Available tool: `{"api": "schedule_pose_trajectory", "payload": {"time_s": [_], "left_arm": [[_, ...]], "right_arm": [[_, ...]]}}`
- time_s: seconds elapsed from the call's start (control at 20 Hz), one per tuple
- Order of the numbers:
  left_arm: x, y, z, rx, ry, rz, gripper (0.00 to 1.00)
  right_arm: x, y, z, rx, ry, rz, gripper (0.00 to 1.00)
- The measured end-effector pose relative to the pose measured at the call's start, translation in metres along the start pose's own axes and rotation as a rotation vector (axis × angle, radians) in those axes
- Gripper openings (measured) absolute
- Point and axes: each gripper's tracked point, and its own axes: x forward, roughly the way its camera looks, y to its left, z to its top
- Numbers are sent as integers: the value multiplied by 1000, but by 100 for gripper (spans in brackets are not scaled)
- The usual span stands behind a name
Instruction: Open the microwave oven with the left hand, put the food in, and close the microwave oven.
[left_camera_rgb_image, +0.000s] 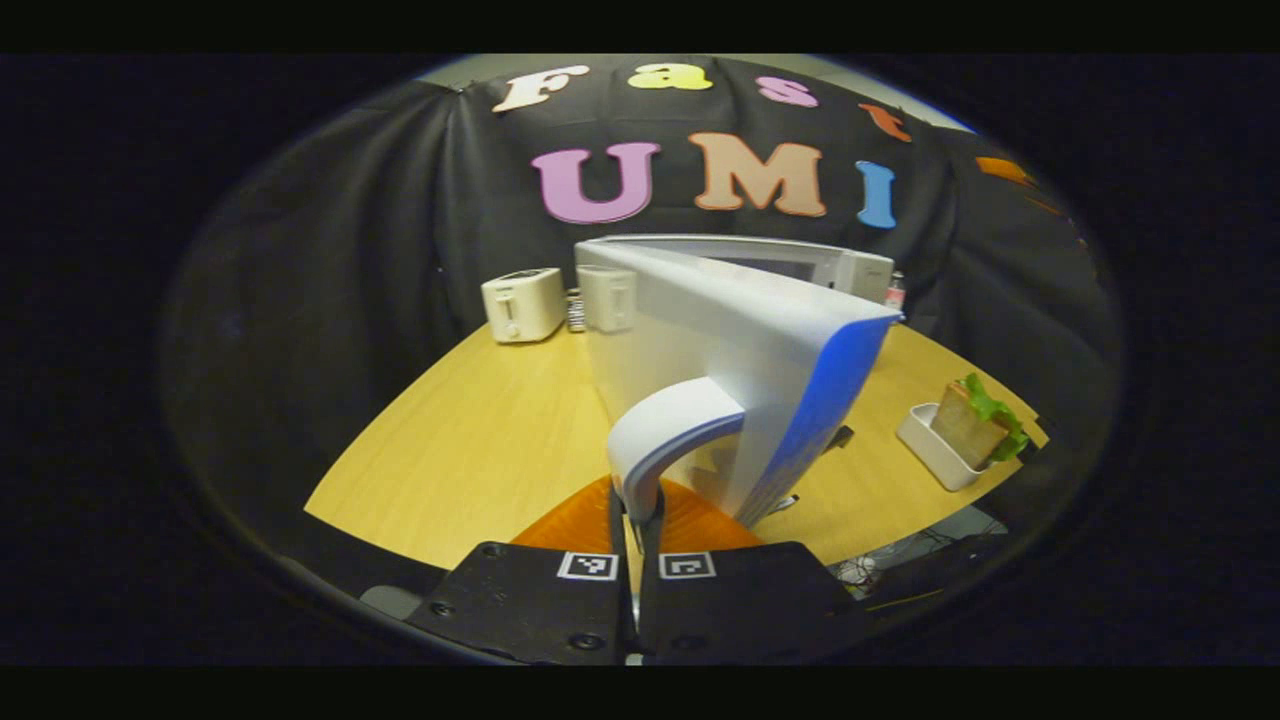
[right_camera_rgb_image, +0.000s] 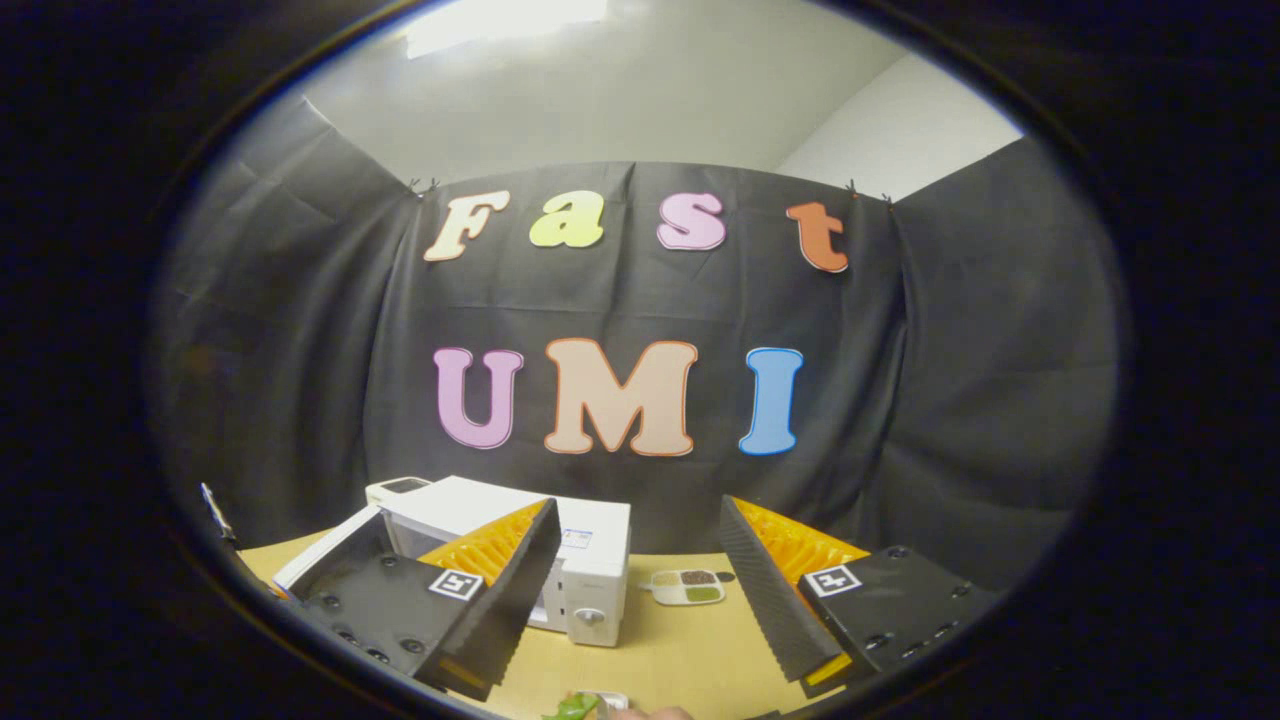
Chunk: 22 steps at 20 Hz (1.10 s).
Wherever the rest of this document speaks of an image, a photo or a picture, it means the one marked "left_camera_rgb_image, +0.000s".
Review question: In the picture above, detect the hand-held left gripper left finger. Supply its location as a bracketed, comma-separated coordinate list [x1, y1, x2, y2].
[405, 475, 636, 666]

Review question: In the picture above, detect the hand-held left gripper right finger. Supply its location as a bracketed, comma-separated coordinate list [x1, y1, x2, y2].
[637, 478, 871, 666]

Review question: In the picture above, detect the white microwave oven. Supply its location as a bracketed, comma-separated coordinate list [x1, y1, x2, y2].
[573, 234, 904, 529]

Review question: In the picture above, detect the sandwich with green lettuce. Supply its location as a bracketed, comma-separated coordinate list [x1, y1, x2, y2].
[930, 372, 1031, 472]

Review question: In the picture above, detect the white toaster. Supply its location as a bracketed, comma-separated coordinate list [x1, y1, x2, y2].
[481, 267, 567, 345]

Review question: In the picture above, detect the white rectangular tray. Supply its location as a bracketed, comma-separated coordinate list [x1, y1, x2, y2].
[896, 402, 1001, 493]

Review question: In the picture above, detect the black backdrop cloth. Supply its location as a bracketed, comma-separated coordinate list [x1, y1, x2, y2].
[165, 55, 1121, 601]

